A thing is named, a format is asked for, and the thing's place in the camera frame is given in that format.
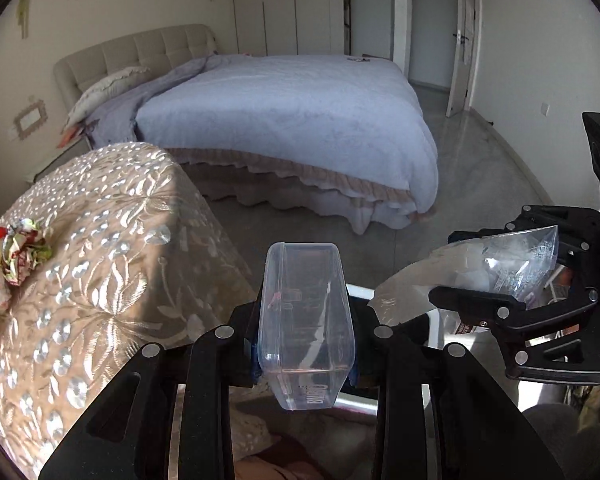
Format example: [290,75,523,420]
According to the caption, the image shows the clear plastic bag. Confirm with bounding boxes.
[370,226,558,326]

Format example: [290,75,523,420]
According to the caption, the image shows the clear plastic container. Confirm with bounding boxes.
[257,242,356,411]

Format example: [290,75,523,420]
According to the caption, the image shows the red snack wrapper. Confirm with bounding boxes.
[0,218,53,287]

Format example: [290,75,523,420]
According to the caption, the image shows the white trash bin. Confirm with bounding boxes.
[346,282,519,406]

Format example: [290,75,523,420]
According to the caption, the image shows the white bedroom door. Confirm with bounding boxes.
[446,0,481,117]

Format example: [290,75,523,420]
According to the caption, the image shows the embroidered beige tablecloth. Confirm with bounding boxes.
[0,143,256,479]

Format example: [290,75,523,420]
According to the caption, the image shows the bed with lavender duvet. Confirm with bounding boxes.
[86,54,439,233]

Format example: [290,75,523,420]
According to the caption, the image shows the grey bedside table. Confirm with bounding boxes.
[23,136,91,186]

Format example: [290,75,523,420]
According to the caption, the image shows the orange item on nightstand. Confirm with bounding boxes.
[57,122,85,148]

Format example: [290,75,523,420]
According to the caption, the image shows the ruffled beige pillow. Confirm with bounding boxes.
[64,66,152,130]

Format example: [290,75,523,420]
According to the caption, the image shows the beige tufted headboard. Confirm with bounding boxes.
[54,24,219,110]

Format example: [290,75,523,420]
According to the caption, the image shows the white wardrobe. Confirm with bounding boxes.
[233,0,344,56]

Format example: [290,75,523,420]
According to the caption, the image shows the framed wall switch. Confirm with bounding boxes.
[14,100,48,140]

